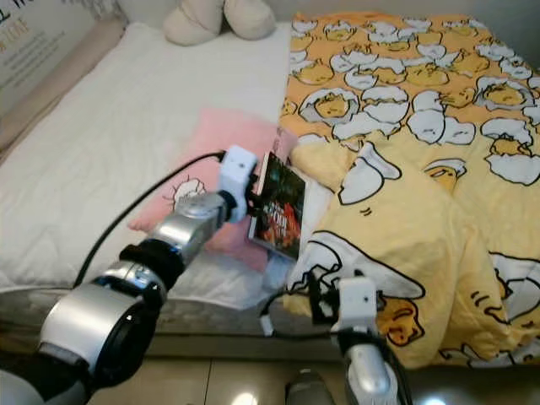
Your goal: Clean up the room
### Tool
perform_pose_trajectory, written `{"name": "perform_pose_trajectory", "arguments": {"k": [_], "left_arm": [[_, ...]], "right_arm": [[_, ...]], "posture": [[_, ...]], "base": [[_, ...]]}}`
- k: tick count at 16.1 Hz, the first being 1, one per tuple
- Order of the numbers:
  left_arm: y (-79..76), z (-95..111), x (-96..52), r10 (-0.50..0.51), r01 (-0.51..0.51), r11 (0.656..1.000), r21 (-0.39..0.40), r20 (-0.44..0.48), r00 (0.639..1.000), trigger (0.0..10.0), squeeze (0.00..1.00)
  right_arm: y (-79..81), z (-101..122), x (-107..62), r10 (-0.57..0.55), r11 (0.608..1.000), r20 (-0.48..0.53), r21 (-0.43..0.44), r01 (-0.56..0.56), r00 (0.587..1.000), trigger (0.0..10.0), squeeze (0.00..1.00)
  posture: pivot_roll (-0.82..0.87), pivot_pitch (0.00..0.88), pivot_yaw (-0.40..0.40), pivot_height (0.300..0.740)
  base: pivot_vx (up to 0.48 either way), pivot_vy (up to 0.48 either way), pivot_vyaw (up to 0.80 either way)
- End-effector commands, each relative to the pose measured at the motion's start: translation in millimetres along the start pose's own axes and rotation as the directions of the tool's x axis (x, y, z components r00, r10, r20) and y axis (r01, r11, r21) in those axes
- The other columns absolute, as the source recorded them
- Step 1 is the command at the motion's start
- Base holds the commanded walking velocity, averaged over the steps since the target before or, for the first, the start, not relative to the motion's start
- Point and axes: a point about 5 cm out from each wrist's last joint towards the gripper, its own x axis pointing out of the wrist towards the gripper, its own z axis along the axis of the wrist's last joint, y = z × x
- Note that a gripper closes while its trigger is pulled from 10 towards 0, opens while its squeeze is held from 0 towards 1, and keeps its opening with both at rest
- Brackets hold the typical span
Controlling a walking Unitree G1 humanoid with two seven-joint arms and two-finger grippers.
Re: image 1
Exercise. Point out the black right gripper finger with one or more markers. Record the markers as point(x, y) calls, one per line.
point(315, 299)

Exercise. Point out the picture cover book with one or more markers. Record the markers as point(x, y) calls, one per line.
point(283, 211)

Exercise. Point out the pink pillow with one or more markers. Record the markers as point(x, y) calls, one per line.
point(219, 139)

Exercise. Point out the yellow egg print blanket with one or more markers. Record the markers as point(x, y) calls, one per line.
point(413, 219)

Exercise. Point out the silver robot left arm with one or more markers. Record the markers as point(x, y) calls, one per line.
point(93, 325)

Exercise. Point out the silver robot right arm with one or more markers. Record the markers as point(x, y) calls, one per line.
point(367, 375)

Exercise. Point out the grey robot right foot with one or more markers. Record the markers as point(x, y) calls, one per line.
point(310, 386)

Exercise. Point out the grey bed base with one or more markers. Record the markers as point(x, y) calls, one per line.
point(219, 346)

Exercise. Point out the white quilted mattress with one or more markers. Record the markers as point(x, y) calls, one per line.
point(118, 143)

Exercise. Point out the beige plush toy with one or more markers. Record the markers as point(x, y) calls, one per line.
point(215, 21)

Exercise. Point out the floral text print fabric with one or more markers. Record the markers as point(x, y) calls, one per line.
point(42, 34)

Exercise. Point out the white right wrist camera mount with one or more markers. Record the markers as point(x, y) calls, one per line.
point(359, 302)

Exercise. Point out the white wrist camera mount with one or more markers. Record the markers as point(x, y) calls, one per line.
point(359, 302)
point(236, 173)

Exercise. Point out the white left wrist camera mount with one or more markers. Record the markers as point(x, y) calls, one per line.
point(236, 173)

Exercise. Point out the beige padded bed rail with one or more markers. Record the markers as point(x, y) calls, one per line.
point(51, 89)

